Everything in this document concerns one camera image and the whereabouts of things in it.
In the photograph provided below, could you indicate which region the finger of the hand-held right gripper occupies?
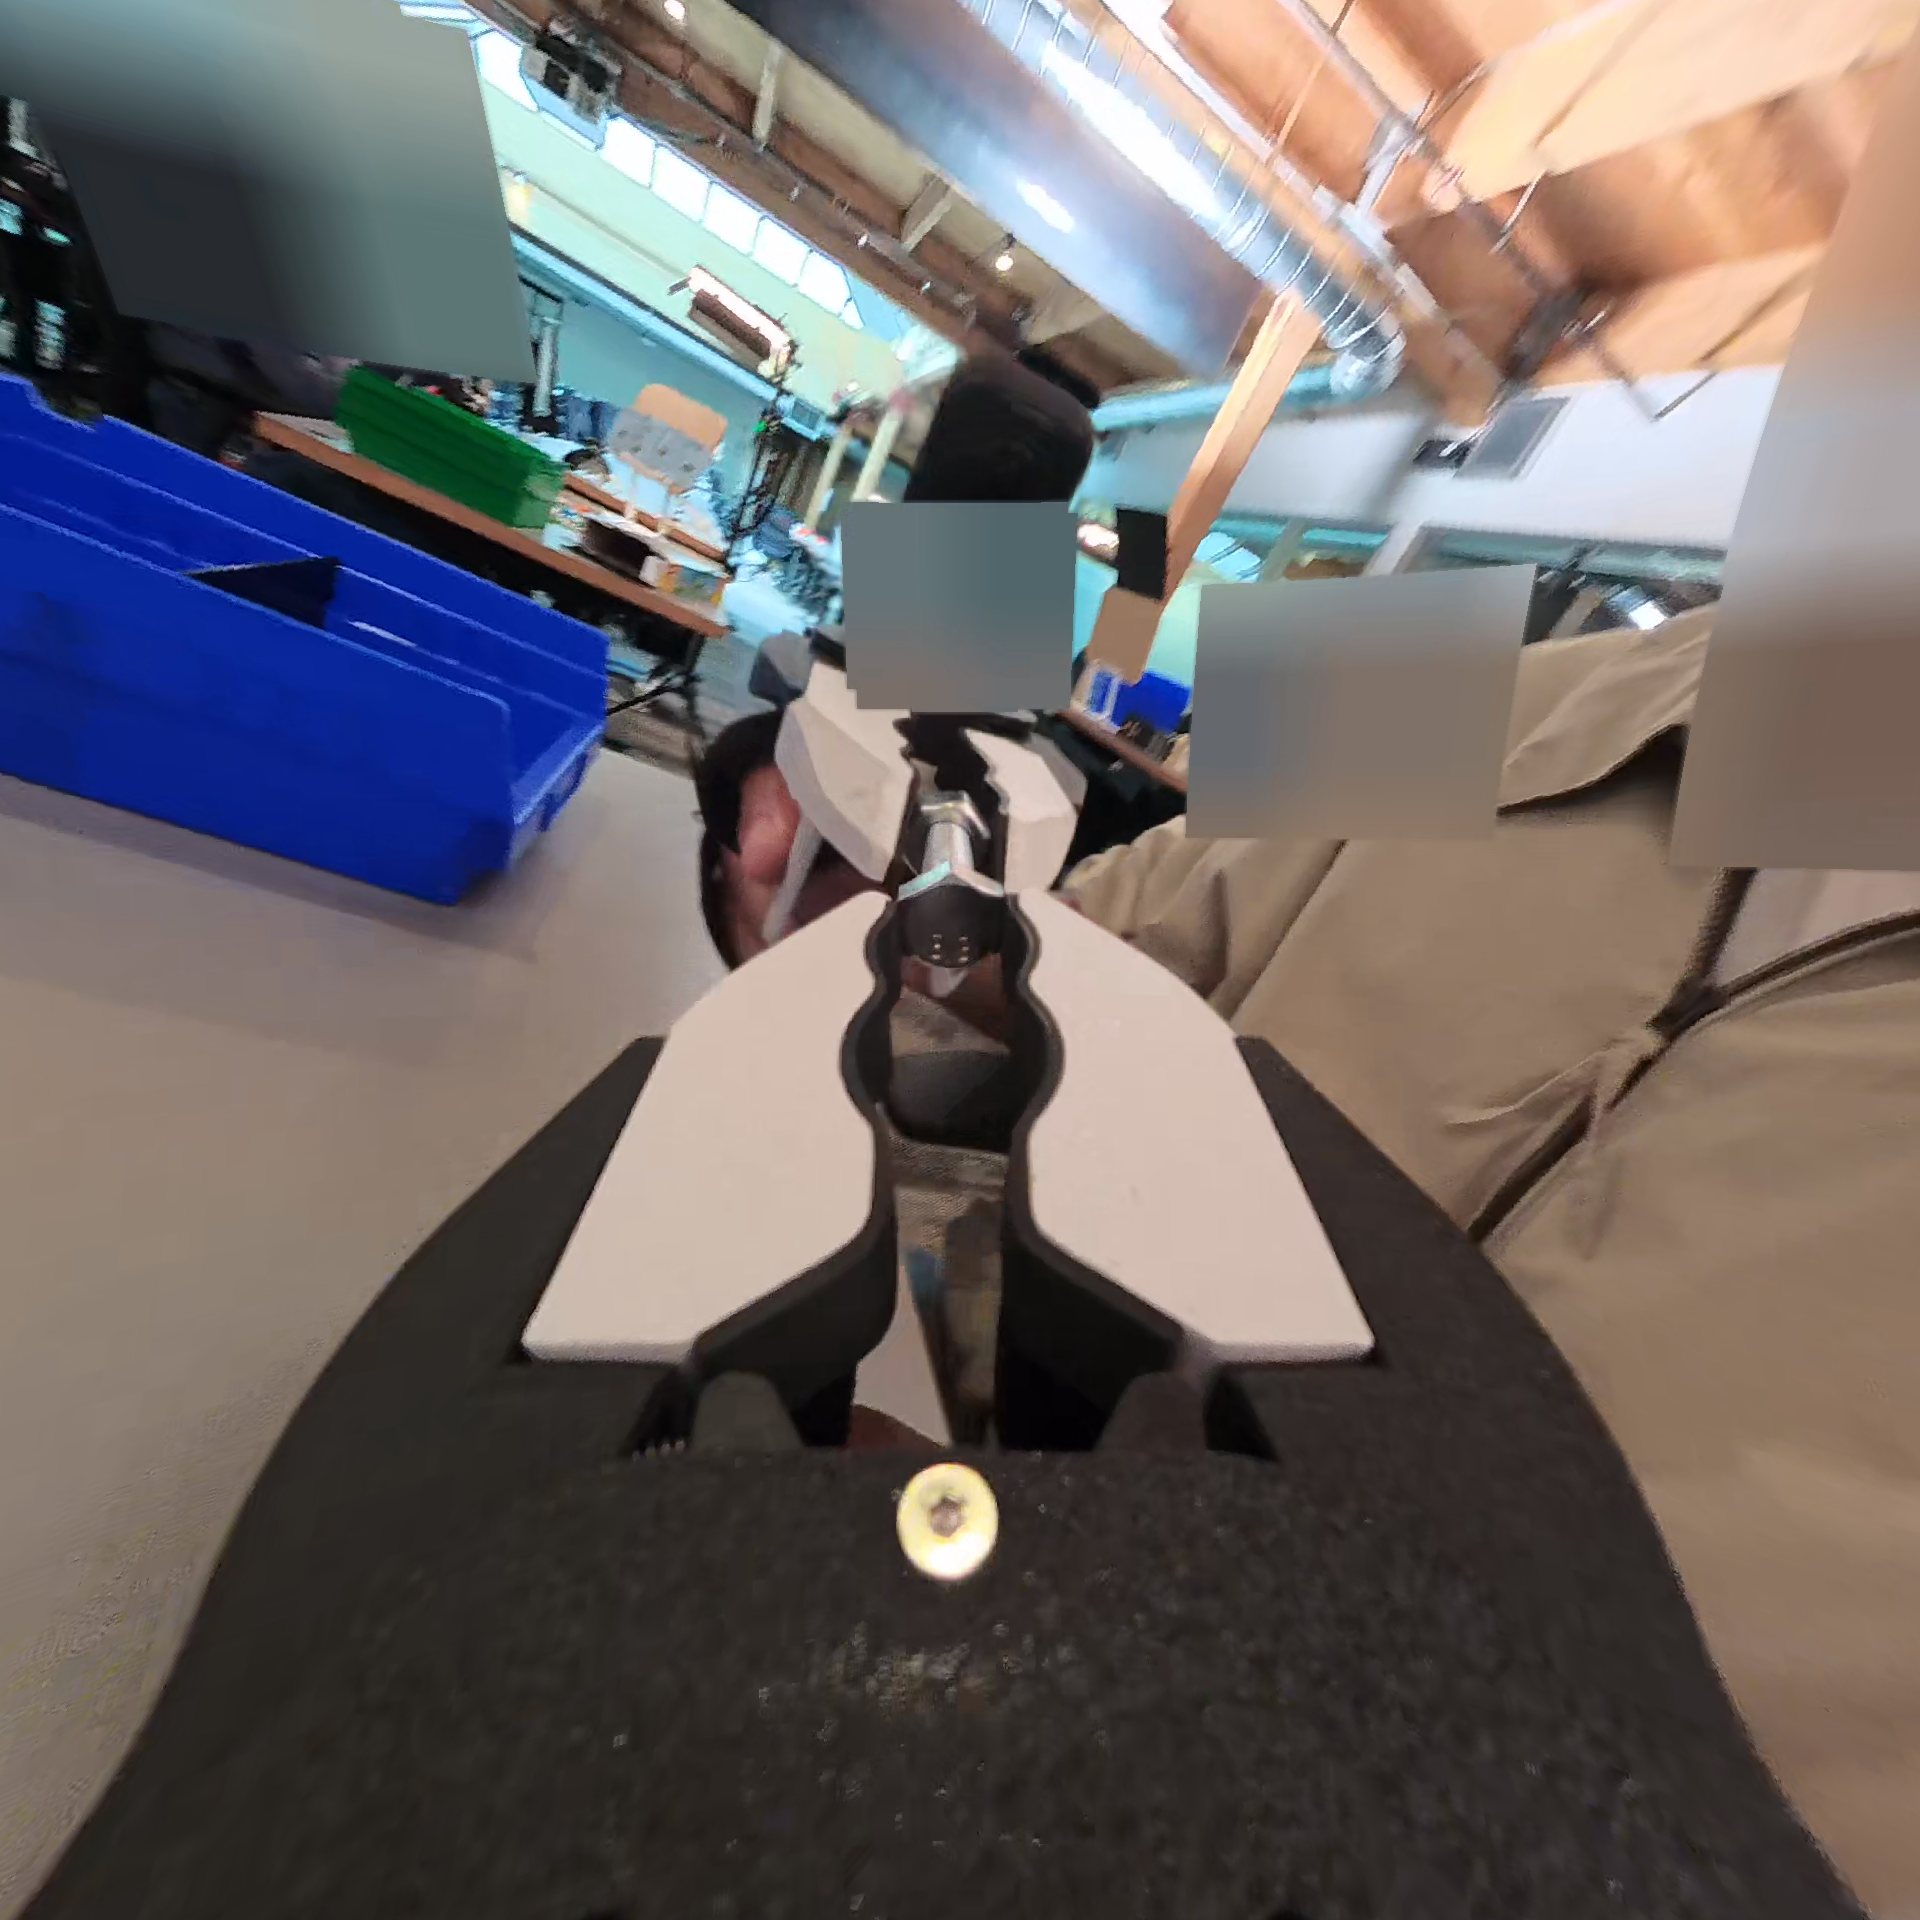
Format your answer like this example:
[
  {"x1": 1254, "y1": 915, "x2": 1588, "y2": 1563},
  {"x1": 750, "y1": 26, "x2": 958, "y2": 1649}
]
[
  {"x1": 973, "y1": 722, "x2": 1088, "y2": 901},
  {"x1": 780, "y1": 663, "x2": 916, "y2": 909}
]

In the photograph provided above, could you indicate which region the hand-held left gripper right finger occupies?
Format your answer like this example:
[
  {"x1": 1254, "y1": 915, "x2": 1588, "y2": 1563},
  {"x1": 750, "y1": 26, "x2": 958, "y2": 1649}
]
[{"x1": 1002, "y1": 884, "x2": 1374, "y2": 1414}]

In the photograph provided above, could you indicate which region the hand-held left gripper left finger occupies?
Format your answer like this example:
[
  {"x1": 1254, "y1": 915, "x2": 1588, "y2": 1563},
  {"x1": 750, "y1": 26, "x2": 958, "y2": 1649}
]
[{"x1": 522, "y1": 894, "x2": 907, "y2": 1414}]

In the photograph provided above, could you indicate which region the blue bin with black divider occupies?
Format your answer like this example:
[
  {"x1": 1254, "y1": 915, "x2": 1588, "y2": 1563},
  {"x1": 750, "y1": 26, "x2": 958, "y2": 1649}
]
[{"x1": 0, "y1": 376, "x2": 623, "y2": 909}]

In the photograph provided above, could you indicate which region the person's right hand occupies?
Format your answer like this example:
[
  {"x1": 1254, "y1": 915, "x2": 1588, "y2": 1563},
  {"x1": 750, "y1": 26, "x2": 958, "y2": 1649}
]
[{"x1": 723, "y1": 752, "x2": 843, "y2": 974}]

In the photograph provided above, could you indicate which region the small background instruction board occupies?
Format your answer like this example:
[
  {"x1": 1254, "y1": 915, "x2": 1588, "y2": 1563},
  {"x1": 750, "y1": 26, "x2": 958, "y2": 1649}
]
[{"x1": 610, "y1": 385, "x2": 731, "y2": 497}]

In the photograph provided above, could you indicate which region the wooden side table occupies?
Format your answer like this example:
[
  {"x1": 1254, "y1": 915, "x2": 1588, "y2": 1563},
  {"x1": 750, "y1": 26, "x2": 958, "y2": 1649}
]
[{"x1": 257, "y1": 416, "x2": 738, "y2": 641}]

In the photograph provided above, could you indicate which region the green crate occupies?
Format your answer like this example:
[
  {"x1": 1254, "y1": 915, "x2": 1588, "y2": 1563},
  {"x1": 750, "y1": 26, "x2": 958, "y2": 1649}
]
[{"x1": 338, "y1": 364, "x2": 563, "y2": 533}]

